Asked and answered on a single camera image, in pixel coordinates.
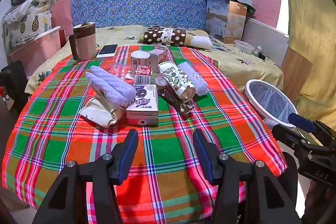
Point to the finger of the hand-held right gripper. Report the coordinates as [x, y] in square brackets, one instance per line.
[300, 121]
[286, 132]

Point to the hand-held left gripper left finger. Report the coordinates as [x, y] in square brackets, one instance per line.
[131, 145]

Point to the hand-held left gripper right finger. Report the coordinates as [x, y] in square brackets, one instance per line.
[200, 150]

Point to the white bin with plastic liner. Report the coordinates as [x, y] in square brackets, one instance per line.
[270, 100]

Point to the purple milk carton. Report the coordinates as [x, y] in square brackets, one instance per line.
[143, 106]

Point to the cream paper bag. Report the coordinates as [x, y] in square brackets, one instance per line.
[97, 111]

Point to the brown snack wrapper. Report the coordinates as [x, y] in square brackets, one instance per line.
[178, 106]

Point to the red barcode packet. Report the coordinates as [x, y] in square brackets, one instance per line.
[143, 74]

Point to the short white foam net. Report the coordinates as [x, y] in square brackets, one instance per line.
[193, 77]

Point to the patterned paper cup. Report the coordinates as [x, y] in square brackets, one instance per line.
[176, 79]

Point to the white lidded paper cup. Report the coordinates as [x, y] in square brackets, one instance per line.
[140, 57]

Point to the red and white small carton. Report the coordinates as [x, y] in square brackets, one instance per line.
[160, 56]

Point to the wooden board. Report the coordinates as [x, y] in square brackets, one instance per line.
[296, 71]

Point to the plaid tablecloth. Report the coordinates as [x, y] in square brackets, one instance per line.
[65, 134]

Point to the black face mask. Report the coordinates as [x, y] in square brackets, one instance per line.
[263, 56]

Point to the yellow printed bedsheet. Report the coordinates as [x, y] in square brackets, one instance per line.
[236, 66]

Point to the small green bottle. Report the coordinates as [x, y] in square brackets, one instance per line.
[257, 50]

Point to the white panel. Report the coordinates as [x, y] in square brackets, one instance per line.
[265, 37]

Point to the clear plastic bowl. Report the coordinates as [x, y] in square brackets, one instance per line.
[244, 47]

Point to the white smartphone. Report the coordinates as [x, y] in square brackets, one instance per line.
[107, 51]

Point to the yellow curtain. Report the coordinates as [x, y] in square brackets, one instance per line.
[309, 16]

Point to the brown lidded mug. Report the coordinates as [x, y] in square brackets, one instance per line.
[85, 45]

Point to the brown polka dot pillow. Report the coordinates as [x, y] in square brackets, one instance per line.
[157, 35]

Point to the quilt packaging box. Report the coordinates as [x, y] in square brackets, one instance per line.
[223, 19]

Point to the black chair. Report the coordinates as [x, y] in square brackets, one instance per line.
[13, 82]

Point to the pink storage box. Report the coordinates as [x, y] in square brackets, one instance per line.
[34, 50]

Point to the pineapple print blanket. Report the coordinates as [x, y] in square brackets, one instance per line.
[34, 19]

